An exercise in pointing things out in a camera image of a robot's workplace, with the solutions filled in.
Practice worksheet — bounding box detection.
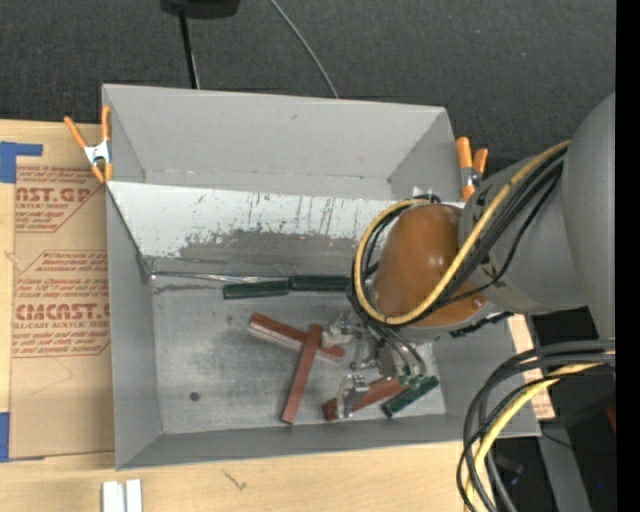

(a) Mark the red-brown flat block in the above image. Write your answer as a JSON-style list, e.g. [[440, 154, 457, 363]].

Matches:
[[247, 312, 347, 364], [280, 322, 325, 426], [321, 376, 407, 423]]

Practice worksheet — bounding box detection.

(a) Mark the dark green flat block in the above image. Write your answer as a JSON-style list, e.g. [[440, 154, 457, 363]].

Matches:
[[222, 279, 292, 301], [380, 374, 441, 419], [288, 274, 353, 293]]

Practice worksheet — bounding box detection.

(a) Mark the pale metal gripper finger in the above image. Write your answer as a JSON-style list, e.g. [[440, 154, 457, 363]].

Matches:
[[322, 310, 364, 350], [335, 372, 372, 420]]

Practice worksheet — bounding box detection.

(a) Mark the grey metal bin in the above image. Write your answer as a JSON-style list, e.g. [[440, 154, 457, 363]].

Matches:
[[101, 83, 542, 471]]

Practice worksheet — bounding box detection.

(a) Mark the brown cardboard board, red print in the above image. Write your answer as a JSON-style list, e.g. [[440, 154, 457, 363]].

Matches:
[[0, 118, 116, 462]]

